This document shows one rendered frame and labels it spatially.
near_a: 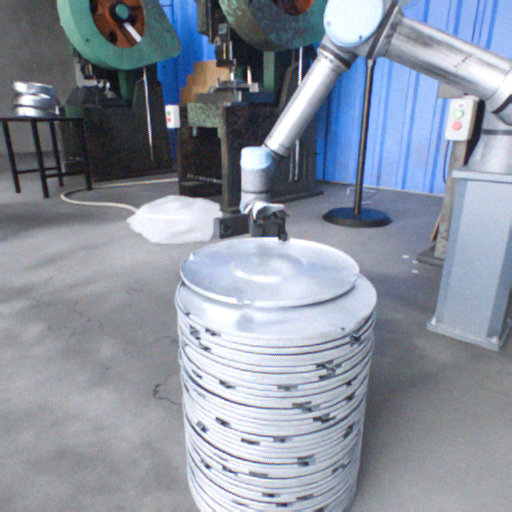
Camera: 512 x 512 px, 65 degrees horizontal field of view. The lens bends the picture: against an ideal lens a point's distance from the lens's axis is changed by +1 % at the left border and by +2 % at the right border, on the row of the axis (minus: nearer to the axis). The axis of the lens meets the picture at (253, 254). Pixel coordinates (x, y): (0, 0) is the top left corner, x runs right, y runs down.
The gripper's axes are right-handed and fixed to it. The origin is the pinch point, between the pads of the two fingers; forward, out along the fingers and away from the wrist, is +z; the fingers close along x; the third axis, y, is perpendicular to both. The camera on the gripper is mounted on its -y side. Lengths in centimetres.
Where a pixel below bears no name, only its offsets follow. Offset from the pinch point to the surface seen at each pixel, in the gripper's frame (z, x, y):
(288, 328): 31.2, 0.8, 0.0
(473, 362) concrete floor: -7, 35, 54
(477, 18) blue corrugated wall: -200, -79, 158
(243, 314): 27.2, 0.8, -5.2
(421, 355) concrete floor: -11, 35, 43
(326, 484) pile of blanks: 32.8, 24.6, 5.7
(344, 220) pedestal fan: -134, 32, 62
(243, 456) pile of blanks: 32.7, 18.7, -5.7
